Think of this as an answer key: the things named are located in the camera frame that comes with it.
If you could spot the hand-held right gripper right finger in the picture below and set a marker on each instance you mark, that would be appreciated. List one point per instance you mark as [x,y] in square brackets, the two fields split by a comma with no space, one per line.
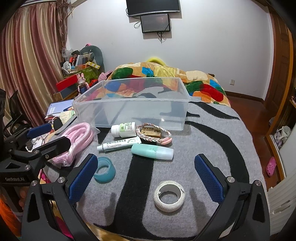
[209,179]

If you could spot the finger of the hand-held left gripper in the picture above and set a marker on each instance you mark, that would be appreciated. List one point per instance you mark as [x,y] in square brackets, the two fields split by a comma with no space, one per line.
[57,146]
[38,131]

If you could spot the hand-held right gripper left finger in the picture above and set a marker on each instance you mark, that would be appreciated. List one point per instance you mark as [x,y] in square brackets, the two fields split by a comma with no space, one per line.
[82,179]

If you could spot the teal tape roll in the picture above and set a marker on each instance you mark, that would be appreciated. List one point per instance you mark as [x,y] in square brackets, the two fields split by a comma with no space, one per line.
[111,172]

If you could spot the white ointment tube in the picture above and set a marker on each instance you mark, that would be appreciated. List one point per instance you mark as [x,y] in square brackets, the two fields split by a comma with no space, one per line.
[120,143]

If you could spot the white tape roll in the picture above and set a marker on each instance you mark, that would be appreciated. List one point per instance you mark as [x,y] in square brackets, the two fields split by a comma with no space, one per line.
[161,204]

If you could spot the white pill bottle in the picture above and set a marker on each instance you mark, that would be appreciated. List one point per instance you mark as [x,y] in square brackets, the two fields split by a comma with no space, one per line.
[122,130]

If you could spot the mint green travel bottle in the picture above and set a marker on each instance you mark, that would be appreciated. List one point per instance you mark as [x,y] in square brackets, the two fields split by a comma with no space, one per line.
[148,150]

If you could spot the small brown eraser box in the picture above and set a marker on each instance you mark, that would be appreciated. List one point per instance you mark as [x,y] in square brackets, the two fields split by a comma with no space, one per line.
[150,132]

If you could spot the clear plastic storage box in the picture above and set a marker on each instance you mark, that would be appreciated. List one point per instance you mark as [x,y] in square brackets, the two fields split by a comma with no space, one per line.
[138,109]

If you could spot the blue notebook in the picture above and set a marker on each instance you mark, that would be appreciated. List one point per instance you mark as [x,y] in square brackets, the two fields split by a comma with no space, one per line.
[56,107]

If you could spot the loose paper sheets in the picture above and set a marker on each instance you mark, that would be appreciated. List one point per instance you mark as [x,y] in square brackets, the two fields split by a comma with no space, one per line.
[64,117]

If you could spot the grey black striped blanket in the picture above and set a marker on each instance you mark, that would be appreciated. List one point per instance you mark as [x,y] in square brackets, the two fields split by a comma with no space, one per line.
[185,148]

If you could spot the orange red cloth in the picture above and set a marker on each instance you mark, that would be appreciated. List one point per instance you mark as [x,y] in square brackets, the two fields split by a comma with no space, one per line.
[8,220]

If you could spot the red box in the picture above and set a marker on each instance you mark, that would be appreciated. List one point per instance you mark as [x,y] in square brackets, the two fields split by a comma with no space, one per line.
[67,83]

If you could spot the pink clog shoe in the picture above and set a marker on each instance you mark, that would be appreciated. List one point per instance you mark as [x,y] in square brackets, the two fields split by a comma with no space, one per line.
[271,166]

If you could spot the pink rabbit drink bottle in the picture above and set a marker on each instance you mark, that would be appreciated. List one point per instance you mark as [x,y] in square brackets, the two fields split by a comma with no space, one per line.
[82,84]

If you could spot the striped pink beige curtain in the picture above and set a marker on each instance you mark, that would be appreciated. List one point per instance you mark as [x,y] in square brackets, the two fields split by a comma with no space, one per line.
[30,58]

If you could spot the green printed box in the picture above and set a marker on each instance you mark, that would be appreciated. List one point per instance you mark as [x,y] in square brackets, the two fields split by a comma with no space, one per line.
[89,72]

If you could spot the pink plush toy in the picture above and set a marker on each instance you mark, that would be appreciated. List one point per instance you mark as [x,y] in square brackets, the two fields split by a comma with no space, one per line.
[104,76]

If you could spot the white bag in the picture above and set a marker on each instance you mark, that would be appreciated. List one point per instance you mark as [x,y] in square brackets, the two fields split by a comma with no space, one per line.
[282,136]

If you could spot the colourful patterned blanket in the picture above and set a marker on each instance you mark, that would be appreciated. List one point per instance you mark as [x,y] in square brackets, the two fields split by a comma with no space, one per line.
[201,88]

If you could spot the grey plush toy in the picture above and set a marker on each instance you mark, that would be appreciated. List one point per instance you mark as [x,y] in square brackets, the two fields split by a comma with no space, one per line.
[94,54]

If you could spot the yellow pillow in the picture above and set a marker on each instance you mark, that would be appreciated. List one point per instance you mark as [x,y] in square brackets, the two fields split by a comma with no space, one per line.
[156,60]

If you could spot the brown wooden door frame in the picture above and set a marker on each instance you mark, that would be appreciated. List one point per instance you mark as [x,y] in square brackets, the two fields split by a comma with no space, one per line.
[279,58]

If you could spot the small black wall monitor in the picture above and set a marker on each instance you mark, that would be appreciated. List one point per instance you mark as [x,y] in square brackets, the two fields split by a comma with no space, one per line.
[155,23]

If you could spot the large black wall television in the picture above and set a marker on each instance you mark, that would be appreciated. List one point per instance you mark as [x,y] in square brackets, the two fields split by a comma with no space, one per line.
[152,7]

